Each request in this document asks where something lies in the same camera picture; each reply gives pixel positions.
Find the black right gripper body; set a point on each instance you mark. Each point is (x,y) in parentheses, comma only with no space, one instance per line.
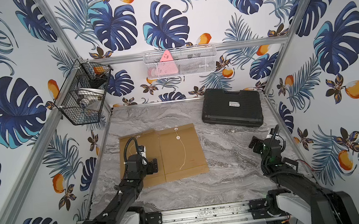
(258,147)

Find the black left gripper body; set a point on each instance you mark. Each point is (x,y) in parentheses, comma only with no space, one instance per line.
(152,165)

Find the brown kraft file bag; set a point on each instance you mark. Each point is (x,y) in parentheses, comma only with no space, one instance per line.
(130,162)
(182,153)

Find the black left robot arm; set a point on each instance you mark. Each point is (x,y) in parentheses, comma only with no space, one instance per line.
(119,209)

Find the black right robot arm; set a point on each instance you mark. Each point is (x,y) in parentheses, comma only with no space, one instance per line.
(297,195)

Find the black plastic tool case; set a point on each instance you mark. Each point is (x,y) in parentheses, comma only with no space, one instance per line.
(241,108)

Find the pink triangle item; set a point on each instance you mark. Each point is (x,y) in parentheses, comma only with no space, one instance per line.
(166,66)

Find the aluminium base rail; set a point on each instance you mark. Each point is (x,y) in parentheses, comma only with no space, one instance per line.
(228,213)

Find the black wire basket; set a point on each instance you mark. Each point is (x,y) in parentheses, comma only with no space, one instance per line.
(82,97)

